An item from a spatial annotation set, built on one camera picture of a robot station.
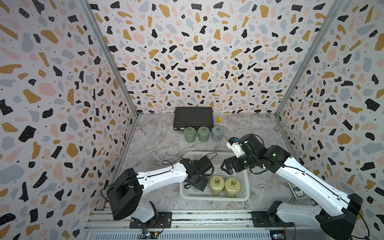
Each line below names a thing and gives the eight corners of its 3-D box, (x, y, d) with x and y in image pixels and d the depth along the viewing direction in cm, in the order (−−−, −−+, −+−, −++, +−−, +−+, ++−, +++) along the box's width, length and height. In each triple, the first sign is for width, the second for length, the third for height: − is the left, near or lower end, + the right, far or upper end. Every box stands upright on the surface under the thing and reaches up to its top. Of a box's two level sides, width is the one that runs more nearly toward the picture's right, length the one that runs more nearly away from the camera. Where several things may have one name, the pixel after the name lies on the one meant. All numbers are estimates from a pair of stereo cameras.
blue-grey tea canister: (212, 142, 107) (213, 134, 100) (211, 134, 112) (212, 126, 105) (222, 142, 107) (224, 134, 100) (221, 134, 112) (223, 126, 105)
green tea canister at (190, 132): (184, 142, 107) (183, 134, 99) (185, 135, 111) (184, 126, 104) (195, 142, 107) (195, 134, 99) (195, 135, 111) (195, 126, 104)
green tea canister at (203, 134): (197, 140, 108) (197, 132, 101) (200, 133, 112) (200, 125, 105) (206, 143, 106) (207, 135, 99) (209, 136, 111) (210, 127, 103)
